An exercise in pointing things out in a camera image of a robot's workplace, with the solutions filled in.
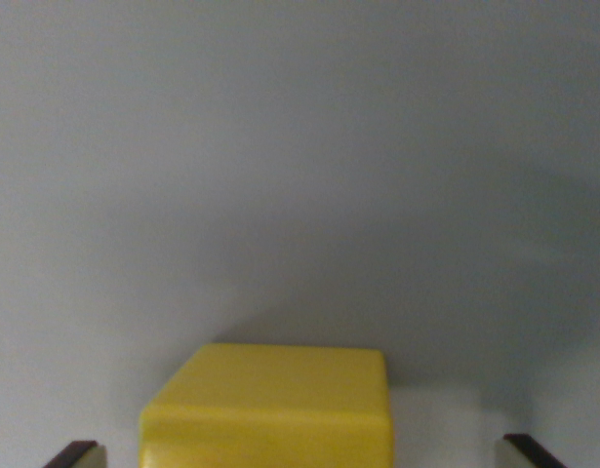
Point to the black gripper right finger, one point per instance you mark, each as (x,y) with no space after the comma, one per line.
(521,454)

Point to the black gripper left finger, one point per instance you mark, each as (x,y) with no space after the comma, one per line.
(80,456)

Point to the yellow cube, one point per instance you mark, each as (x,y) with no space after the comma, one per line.
(275,414)

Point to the grey plastic bin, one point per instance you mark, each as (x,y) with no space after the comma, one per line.
(280,170)

